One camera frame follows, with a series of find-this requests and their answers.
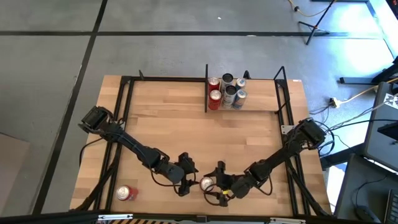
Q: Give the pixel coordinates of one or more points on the grey desk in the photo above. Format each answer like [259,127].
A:
[357,183]
[379,146]

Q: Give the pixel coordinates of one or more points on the silver-topped beverage can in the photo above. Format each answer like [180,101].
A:
[206,183]

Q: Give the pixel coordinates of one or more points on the white power strip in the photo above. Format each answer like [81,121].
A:
[335,102]

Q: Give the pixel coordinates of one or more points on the slim silver blue can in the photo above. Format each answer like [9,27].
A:
[240,99]
[240,83]

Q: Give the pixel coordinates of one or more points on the black stand foot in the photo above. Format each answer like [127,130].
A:
[367,79]

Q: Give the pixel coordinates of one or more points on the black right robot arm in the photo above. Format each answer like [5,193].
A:
[273,160]

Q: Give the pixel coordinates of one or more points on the wooden shelf black frame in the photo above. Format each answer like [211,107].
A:
[261,95]

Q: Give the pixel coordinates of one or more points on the black aluminium rig frame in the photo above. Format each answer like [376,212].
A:
[168,79]

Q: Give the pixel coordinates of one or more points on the black computer mouse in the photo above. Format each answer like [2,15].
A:
[367,214]

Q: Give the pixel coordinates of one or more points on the black white marker sheet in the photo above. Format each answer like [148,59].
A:
[391,100]

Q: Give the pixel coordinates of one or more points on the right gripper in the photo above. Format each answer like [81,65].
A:
[227,183]

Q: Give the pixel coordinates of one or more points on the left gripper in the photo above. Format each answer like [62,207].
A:
[189,174]

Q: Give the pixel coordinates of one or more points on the red beverage can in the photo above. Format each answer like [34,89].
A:
[129,193]
[214,82]
[214,101]

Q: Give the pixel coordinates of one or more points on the yellow black hazard tape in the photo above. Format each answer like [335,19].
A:
[140,221]

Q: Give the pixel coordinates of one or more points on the black tripod stand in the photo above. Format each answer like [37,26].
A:
[314,28]

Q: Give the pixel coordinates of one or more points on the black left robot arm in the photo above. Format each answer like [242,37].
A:
[140,152]

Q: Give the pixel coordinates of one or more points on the black keyboard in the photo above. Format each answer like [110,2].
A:
[392,207]

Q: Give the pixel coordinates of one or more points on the silver metal bracket plate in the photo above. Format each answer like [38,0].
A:
[285,129]

